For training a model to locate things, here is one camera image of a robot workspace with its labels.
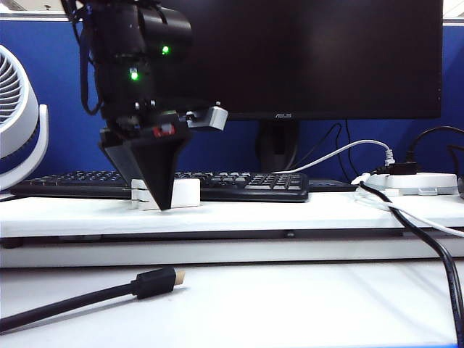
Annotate white desk riser shelf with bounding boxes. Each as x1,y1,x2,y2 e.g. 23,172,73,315
0,191,464,269

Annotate black HDMI cable gold plug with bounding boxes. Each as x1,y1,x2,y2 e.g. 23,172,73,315
0,266,188,334

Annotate black ASUS computer monitor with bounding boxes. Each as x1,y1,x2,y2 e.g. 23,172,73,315
155,0,445,121

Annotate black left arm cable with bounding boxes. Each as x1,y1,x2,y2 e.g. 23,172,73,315
70,0,104,117

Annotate blue office partition panel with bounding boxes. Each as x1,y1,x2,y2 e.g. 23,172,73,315
0,14,464,189

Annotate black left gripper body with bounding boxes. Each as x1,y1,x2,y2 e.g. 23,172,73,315
98,101,195,148

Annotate black mat with blue print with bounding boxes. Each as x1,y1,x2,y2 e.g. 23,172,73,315
310,178,359,193

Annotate black plug with black cable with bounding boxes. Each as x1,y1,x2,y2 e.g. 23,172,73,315
376,125,464,177

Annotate black full-size keyboard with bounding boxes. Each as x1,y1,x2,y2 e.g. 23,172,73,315
9,170,310,203

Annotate white Type-C charging cable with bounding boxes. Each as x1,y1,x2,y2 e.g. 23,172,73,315
355,190,464,239

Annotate thick black power cable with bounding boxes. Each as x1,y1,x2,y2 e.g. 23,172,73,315
360,181,464,348

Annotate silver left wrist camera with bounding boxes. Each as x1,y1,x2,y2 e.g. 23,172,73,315
185,102,229,132

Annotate white power strip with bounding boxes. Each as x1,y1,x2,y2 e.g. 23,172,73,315
353,173,460,197

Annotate white cable with white plug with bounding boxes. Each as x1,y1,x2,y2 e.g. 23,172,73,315
272,140,396,175

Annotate white desk fan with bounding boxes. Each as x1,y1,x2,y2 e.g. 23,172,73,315
0,43,51,192

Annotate thin black monitor cable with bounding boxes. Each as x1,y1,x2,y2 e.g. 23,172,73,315
297,122,344,171
345,120,360,178

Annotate black monitor stand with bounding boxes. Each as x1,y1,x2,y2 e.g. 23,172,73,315
256,120,301,174

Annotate thin black cable with plug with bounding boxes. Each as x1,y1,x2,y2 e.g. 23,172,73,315
447,144,464,182

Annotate white box-shaped wrist device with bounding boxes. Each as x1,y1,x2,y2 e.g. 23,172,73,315
130,177,202,211

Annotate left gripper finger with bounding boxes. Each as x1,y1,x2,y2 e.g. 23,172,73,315
123,132,193,212
98,143,144,184

